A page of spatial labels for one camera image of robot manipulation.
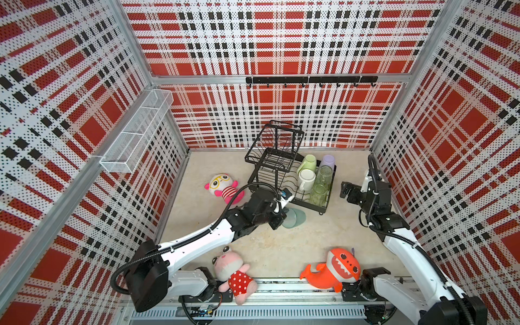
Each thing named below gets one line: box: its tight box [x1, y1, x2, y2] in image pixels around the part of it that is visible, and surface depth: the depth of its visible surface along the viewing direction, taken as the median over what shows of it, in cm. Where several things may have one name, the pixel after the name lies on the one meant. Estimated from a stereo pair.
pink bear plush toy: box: [211, 245, 258, 306], surface depth 74 cm
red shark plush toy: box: [299, 247, 361, 293], surface depth 74 cm
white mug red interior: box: [298, 168, 317, 192], surface depth 98 cm
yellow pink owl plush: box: [204, 173, 246, 205], surface depth 98 cm
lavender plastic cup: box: [319, 154, 336, 172], surface depth 98 cm
